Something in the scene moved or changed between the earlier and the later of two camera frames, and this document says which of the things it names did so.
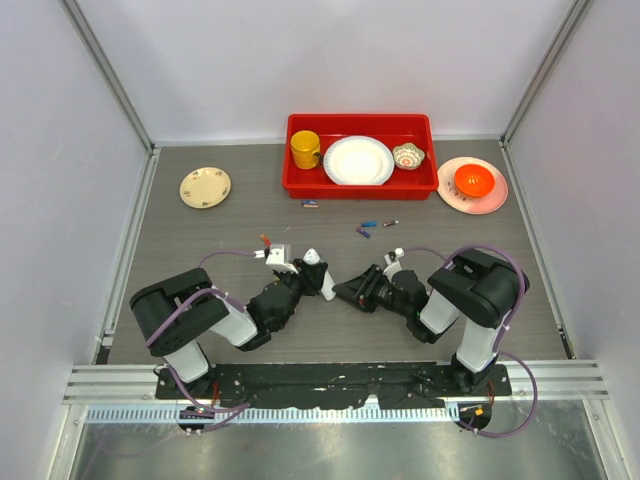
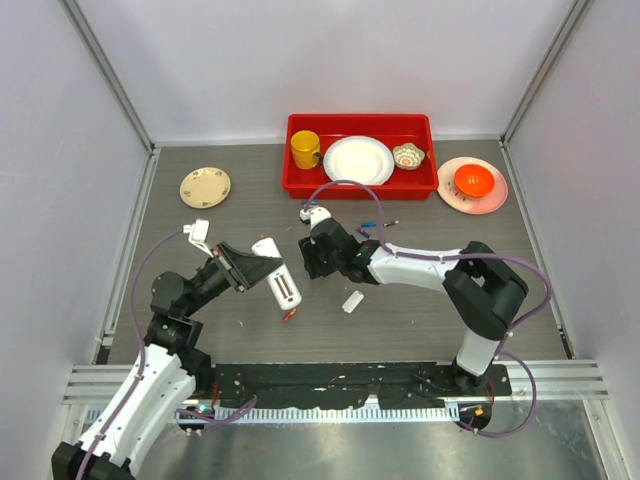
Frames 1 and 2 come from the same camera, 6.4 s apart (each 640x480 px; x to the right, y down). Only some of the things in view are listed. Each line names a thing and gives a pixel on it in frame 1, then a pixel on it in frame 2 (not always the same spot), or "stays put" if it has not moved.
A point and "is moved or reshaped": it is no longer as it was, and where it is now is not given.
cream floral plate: (205, 187) stays put
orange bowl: (473, 180) stays put
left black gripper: (310, 276) to (240, 268)
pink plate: (471, 185) stays put
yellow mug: (305, 147) stays put
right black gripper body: (376, 292) to (318, 263)
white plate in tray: (358, 160) stays put
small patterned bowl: (408, 156) stays put
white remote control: (312, 257) is moved or reshaped
